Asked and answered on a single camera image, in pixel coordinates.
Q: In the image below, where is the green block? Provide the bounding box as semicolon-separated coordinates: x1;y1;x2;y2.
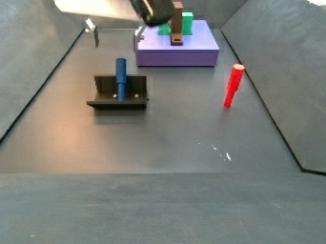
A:
157;12;193;35

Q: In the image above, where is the purple base block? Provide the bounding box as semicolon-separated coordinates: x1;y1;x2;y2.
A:
136;20;219;67

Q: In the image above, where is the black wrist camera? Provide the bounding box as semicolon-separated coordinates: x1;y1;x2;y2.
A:
129;0;175;27

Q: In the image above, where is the black angled fixture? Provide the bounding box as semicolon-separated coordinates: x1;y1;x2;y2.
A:
87;75;148;110

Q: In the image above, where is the red peg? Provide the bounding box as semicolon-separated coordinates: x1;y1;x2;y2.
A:
224;64;246;108

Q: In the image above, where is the brown L-shaped bracket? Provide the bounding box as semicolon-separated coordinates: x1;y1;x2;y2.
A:
169;2;183;46

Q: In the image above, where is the blue peg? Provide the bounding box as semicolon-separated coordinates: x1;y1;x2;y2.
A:
116;58;125;101

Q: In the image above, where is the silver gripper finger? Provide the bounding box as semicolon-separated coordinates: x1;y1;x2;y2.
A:
133;26;145;51
84;18;99;47

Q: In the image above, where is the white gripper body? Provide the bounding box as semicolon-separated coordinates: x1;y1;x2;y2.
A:
53;0;139;21

